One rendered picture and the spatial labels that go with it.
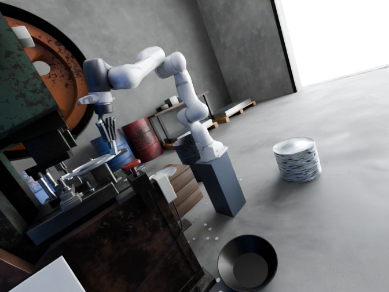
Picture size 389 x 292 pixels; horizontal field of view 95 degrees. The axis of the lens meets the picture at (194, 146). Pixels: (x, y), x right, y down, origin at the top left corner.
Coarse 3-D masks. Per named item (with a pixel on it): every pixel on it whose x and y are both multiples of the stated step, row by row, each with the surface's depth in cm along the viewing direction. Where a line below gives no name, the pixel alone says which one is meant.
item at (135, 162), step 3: (135, 159) 68; (138, 159) 67; (129, 162) 69; (132, 162) 66; (135, 162) 65; (138, 162) 66; (123, 165) 68; (126, 165) 66; (129, 165) 64; (132, 165) 65; (135, 165) 65; (123, 168) 64; (126, 168) 64; (129, 168) 64; (132, 168) 67; (132, 171) 68; (135, 171) 68
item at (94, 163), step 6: (102, 156) 103; (108, 156) 92; (114, 156) 84; (90, 162) 101; (96, 162) 86; (102, 162) 79; (78, 168) 96; (84, 168) 84; (90, 168) 76; (66, 174) 89; (72, 174) 85; (78, 174) 75; (66, 180) 77
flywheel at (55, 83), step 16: (32, 32) 102; (32, 48) 104; (48, 48) 107; (64, 48) 110; (48, 64) 110; (64, 64) 112; (48, 80) 108; (64, 80) 112; (80, 80) 114; (64, 96) 112; (80, 96) 114; (64, 112) 112; (80, 112) 114
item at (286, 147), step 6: (294, 138) 149; (300, 138) 144; (306, 138) 140; (312, 138) 135; (276, 144) 152; (282, 144) 148; (288, 144) 142; (294, 144) 138; (300, 144) 134; (306, 144) 132; (312, 144) 129; (276, 150) 143; (282, 150) 139; (288, 150) 135; (294, 150) 132; (300, 150) 128
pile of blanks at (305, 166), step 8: (304, 152) 125; (312, 152) 126; (280, 160) 137; (288, 160) 131; (296, 160) 129; (304, 160) 127; (312, 160) 128; (280, 168) 143; (288, 168) 134; (296, 168) 131; (304, 168) 129; (312, 168) 129; (320, 168) 134; (288, 176) 138; (296, 176) 133; (304, 176) 131; (312, 176) 131
